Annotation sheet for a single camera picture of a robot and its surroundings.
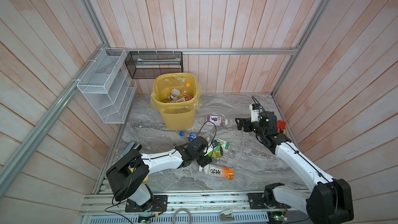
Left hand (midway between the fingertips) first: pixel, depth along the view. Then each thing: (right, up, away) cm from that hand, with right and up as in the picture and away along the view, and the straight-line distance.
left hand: (205, 153), depth 86 cm
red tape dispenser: (+50, +15, +12) cm, 54 cm away
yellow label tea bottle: (-10, +37, +8) cm, 39 cm away
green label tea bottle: (+6, +2, -6) cm, 9 cm away
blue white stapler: (-43, +3, +4) cm, 43 cm away
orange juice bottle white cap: (+6, -7, -7) cm, 12 cm away
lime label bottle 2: (-18, +35, +8) cm, 40 cm away
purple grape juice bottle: (+8, +17, +15) cm, 24 cm away
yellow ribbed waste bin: (-17, +21, +1) cm, 27 cm away
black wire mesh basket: (-38, +55, +15) cm, 68 cm away
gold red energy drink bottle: (-11, +31, -2) cm, 33 cm away
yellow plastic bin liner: (-25, +41, +9) cm, 49 cm away
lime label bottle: (+13, +4, +4) cm, 14 cm away
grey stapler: (+9, -24, -16) cm, 30 cm away
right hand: (+21, +20, -2) cm, 29 cm away
